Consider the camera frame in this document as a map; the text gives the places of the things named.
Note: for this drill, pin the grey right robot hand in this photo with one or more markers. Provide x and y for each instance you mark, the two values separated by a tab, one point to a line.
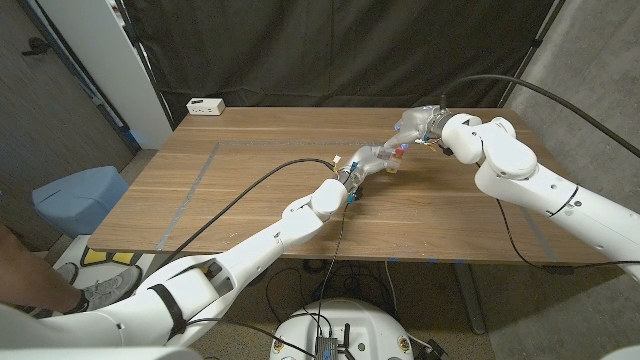
417	125

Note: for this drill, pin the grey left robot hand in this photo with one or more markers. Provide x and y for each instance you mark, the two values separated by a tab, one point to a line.
365	161

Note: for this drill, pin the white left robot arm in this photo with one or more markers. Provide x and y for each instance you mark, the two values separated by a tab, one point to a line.
260	250

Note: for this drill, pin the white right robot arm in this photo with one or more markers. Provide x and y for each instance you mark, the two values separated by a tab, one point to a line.
540	175

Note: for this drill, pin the black backdrop curtain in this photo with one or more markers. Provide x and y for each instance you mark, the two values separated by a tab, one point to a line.
330	50

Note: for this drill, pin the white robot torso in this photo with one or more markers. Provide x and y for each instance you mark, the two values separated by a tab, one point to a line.
345	325

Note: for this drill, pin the white power strip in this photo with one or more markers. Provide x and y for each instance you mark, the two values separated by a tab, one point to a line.
205	106

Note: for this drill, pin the grey table leg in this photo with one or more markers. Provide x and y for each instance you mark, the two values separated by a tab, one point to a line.
470	300

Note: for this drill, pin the grey electronics box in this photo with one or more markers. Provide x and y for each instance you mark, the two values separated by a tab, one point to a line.
326	348

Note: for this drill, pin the black floor device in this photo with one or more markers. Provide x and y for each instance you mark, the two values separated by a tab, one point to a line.
436	351

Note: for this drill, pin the white cabinet panel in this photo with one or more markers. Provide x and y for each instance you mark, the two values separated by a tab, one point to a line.
115	65

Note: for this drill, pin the grey black sneaker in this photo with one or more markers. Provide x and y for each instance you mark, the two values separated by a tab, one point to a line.
65	273
112	289

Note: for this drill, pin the yellow black floor object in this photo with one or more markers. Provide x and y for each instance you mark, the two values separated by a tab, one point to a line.
95	256

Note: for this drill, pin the blue padded stool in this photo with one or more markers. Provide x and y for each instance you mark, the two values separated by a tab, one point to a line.
80	197

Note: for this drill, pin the person's bare leg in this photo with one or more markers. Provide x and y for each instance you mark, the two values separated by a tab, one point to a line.
30	280

